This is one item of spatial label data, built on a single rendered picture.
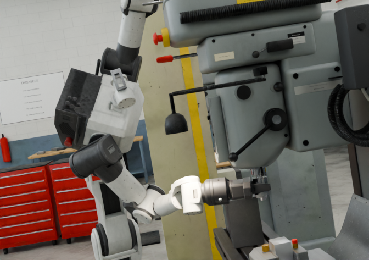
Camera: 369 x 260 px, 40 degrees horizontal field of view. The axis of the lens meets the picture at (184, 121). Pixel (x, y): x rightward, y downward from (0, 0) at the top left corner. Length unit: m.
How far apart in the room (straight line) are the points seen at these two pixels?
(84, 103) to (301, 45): 0.79
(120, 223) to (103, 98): 0.59
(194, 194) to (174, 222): 1.78
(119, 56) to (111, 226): 0.71
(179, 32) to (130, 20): 0.45
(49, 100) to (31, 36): 1.36
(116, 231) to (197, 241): 1.35
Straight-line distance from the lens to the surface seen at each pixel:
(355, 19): 1.36
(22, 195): 6.45
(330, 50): 1.61
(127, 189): 1.82
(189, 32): 1.50
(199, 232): 3.46
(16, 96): 10.90
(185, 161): 3.36
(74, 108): 1.84
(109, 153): 1.74
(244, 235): 1.99
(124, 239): 2.20
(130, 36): 1.95
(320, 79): 1.58
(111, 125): 1.81
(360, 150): 1.83
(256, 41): 1.53
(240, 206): 1.96
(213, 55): 1.51
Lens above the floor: 1.57
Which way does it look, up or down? 3 degrees down
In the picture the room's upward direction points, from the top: 9 degrees counter-clockwise
